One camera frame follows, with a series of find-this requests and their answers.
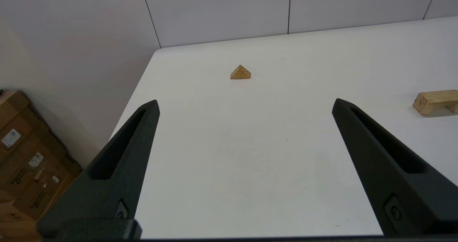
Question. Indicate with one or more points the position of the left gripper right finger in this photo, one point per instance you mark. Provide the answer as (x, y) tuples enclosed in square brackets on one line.
[(397, 188)]

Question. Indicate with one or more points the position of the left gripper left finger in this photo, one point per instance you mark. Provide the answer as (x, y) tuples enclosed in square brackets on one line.
[(112, 179)]

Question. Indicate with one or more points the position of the arched wooden building block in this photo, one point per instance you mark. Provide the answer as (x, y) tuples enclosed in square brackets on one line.
[(434, 99)]

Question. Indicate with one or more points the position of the triangular wooden building block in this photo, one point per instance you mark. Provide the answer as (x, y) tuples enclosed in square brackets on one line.
[(240, 73)]

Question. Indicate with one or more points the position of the labelled brown cardboard box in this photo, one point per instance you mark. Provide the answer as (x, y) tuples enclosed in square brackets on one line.
[(14, 117), (39, 192), (21, 167)]

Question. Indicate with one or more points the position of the plain brown cardboard box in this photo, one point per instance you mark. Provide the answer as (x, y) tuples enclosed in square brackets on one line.
[(10, 217)]

